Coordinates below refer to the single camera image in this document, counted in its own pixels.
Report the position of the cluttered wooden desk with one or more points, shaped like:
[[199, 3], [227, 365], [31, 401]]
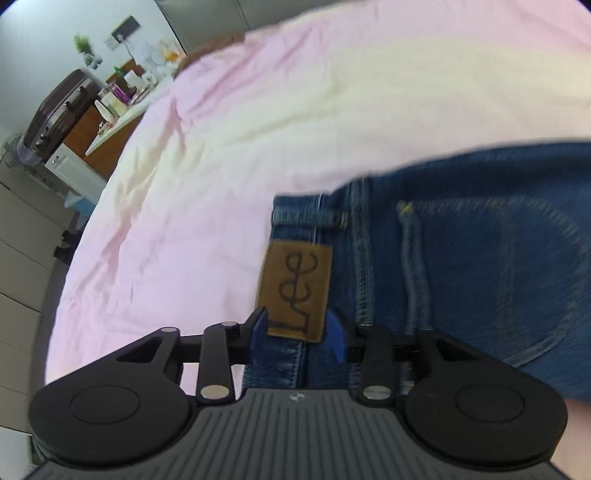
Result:
[[104, 147]]

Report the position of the blue denim pants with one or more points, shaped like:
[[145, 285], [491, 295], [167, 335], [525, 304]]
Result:
[[461, 277]]

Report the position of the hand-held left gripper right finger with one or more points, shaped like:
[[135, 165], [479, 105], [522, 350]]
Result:
[[335, 337]]

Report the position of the white standing fan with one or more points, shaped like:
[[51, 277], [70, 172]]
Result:
[[11, 154]]

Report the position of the black wall frame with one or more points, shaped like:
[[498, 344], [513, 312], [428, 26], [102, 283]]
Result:
[[124, 27]]

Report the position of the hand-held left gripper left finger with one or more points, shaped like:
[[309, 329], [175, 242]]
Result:
[[258, 334]]

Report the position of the small potted green plant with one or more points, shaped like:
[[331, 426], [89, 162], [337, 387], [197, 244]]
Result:
[[85, 48]]

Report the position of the light blue box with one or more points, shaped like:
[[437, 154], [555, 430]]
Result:
[[81, 205]]

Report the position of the white cabinet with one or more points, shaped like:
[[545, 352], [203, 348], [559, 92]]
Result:
[[76, 173]]

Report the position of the pink bed sheet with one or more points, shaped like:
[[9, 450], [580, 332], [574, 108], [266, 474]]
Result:
[[277, 115]]

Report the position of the grey upholstered headboard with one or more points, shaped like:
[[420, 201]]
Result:
[[207, 18]]

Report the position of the dark brown suitcase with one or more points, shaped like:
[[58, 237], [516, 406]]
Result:
[[53, 113]]

